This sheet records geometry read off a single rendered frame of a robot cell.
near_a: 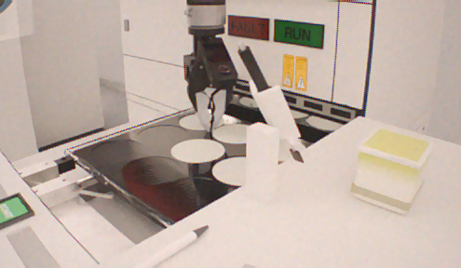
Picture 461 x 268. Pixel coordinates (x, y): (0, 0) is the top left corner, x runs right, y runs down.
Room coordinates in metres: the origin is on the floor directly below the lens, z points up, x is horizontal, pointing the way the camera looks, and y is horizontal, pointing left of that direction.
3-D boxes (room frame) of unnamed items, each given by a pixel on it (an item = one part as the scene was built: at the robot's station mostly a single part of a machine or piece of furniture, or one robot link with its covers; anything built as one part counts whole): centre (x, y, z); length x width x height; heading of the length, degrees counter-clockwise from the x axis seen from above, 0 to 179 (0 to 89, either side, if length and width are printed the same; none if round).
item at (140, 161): (0.62, 0.06, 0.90); 0.34 x 0.34 x 0.01; 47
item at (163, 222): (0.49, 0.18, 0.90); 0.38 x 0.01 x 0.01; 47
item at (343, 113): (0.79, -0.08, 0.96); 0.44 x 0.01 x 0.02; 47
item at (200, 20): (0.72, 0.05, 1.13); 0.08 x 0.08 x 0.05
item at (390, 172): (0.36, -0.19, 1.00); 0.07 x 0.07 x 0.07; 49
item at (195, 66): (0.73, 0.05, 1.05); 0.09 x 0.08 x 0.12; 20
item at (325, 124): (0.78, -0.08, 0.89); 0.44 x 0.02 x 0.10; 47
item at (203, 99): (0.72, 0.06, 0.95); 0.06 x 0.03 x 0.09; 20
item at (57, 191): (0.47, 0.28, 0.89); 0.08 x 0.03 x 0.03; 137
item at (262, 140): (0.37, -0.05, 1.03); 0.06 x 0.04 x 0.13; 137
